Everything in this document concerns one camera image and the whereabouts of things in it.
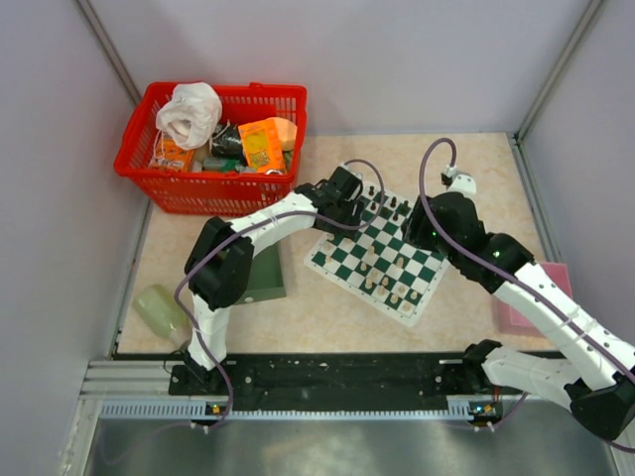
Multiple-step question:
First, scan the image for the black wrapped bundle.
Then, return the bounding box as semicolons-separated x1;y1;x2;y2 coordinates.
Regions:
208;121;244;160

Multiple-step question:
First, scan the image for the green white chess mat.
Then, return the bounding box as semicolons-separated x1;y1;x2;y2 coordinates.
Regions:
304;180;449;327

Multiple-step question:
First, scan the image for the peach sponge block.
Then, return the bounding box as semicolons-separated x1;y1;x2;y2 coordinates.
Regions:
273;117;298;152

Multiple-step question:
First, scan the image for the orange yellow snack package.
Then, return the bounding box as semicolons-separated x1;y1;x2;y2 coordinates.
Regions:
238;118;287;175

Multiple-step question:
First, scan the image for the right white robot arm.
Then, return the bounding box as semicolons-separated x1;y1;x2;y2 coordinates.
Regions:
402;191;634;441

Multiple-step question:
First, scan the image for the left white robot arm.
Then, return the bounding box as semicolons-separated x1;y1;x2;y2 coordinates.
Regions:
175;166;363;394

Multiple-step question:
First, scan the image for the pink plastic tray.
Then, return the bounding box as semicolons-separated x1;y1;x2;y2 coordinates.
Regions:
492;262;572;337

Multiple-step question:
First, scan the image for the red plastic shopping basket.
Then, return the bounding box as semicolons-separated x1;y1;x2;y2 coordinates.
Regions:
113;81;308;216

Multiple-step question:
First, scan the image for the dark green plastic tray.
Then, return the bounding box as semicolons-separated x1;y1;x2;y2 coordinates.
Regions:
238;244;287;304

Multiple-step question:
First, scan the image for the white crumpled plastic bag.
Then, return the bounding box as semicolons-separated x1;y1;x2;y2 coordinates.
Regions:
155;82;222;150

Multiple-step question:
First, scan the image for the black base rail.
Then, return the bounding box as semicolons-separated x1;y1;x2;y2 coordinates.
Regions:
168;350;527;413

